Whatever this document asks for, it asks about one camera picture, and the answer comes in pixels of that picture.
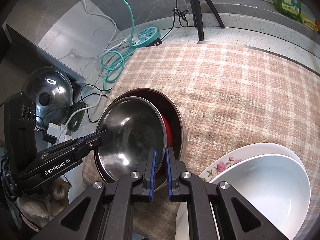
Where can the stainless steel bowl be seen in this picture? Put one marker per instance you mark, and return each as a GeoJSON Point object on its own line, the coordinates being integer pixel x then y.
{"type": "Point", "coordinates": [137, 126]}

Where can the beige work glove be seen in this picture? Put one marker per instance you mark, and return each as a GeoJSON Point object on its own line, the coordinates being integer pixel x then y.
{"type": "Point", "coordinates": [37, 211]}

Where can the large white ceramic bowl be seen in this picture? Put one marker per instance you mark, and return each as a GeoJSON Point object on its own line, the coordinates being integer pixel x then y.
{"type": "Point", "coordinates": [263, 197]}

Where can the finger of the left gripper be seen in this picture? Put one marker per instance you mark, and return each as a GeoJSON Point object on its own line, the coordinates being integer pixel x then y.
{"type": "Point", "coordinates": [94, 140]}

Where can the green dish soap bottle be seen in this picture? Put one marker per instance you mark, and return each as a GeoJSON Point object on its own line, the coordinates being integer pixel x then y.
{"type": "Point", "coordinates": [289, 8]}

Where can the red inside metal bowl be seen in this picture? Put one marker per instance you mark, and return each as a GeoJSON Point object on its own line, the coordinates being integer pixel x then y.
{"type": "Point", "coordinates": [174, 126]}

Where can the teal round power strip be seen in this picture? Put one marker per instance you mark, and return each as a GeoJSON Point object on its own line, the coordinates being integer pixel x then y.
{"type": "Point", "coordinates": [147, 37]}

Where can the glass pot lid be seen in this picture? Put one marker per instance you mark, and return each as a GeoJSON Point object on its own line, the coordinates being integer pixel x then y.
{"type": "Point", "coordinates": [52, 92]}

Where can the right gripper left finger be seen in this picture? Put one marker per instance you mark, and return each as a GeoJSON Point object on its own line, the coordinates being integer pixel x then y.
{"type": "Point", "coordinates": [145, 189]}

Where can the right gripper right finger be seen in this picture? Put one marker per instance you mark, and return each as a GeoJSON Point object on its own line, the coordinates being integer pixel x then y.
{"type": "Point", "coordinates": [177, 191]}

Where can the plaid table cloth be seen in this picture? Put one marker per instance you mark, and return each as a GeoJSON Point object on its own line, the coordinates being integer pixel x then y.
{"type": "Point", "coordinates": [232, 96]}

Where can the white power adapter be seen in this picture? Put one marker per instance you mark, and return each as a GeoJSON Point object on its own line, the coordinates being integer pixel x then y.
{"type": "Point", "coordinates": [53, 131]}

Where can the large floral white plate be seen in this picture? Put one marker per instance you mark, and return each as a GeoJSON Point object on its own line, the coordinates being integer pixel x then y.
{"type": "Point", "coordinates": [243, 153]}

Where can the black tripod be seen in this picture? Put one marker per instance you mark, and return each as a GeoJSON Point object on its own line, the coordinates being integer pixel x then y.
{"type": "Point", "coordinates": [197, 16]}

